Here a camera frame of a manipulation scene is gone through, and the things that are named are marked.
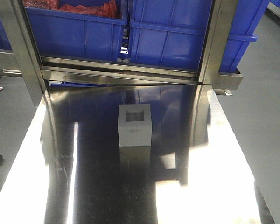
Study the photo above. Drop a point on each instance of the gray hollow cube base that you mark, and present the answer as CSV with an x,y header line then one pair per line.
x,y
134,125

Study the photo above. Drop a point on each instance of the blue bin on rack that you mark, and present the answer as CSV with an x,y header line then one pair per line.
x,y
170,33

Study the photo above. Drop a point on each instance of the blue bin with red contents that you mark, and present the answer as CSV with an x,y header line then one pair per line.
x,y
63,33

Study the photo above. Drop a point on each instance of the red mesh bags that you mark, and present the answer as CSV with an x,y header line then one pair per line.
x,y
108,9

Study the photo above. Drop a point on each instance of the stainless steel rack frame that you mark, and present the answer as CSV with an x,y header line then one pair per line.
x,y
24,60

